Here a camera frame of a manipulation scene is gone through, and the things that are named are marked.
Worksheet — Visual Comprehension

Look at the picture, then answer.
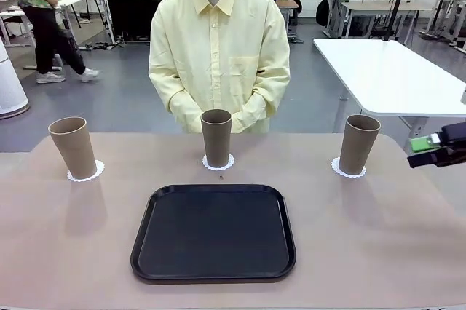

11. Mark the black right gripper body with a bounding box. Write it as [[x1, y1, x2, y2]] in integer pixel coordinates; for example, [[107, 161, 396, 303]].
[[440, 123, 466, 168]]

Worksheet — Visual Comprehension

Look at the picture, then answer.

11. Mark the brown paper cup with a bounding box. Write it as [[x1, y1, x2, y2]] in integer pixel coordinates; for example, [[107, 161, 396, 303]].
[[47, 116, 98, 180], [200, 108, 233, 169], [339, 114, 382, 176]]

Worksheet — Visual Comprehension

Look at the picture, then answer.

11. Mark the white doily coaster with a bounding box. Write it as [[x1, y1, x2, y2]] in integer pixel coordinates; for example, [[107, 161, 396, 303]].
[[67, 159, 106, 183], [202, 154, 235, 172], [330, 156, 367, 180]]

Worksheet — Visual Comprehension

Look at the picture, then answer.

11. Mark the yellow-sleeved right forearm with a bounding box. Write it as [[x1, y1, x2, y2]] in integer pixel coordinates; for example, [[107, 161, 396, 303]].
[[165, 87, 205, 132]]

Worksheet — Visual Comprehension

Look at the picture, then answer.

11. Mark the yellow-sleeved left forearm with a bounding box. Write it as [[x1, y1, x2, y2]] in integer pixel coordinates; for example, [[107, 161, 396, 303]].
[[231, 87, 277, 133]]

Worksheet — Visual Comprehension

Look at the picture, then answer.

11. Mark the large white table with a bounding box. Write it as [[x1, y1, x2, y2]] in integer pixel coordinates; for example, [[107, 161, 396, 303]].
[[312, 38, 466, 154]]

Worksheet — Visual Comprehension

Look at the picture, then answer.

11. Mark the gray lab desk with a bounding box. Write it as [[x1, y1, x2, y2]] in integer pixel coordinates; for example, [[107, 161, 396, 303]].
[[325, 0, 433, 40]]

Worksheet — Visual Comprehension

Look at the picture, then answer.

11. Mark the black stand pole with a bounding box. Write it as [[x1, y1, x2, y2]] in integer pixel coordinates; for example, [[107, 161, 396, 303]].
[[382, 0, 418, 42]]

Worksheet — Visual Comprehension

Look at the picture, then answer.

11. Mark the black backpack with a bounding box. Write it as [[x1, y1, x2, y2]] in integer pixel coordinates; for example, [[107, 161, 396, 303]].
[[315, 0, 331, 28]]

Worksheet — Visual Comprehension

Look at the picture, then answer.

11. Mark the small brown-top table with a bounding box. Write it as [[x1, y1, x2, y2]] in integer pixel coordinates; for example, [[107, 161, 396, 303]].
[[276, 0, 300, 31]]

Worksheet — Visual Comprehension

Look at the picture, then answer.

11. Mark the person in yellow shirt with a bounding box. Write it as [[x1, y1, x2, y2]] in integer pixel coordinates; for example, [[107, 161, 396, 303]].
[[148, 0, 291, 135]]

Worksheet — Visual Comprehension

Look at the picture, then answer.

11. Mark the black plastic serving tray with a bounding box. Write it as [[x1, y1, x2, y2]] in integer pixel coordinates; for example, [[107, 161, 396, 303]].
[[130, 183, 298, 285]]

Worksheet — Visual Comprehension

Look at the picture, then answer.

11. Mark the dark desk with brown top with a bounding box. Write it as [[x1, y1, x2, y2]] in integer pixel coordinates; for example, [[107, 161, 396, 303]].
[[90, 0, 175, 44]]

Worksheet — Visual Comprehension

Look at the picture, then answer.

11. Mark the white desk with white parts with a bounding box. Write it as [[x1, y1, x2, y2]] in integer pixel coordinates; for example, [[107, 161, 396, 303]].
[[0, 0, 85, 49]]

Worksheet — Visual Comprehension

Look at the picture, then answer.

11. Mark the white cylindrical air purifier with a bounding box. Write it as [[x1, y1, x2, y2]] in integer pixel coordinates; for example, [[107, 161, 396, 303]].
[[0, 39, 30, 119]]

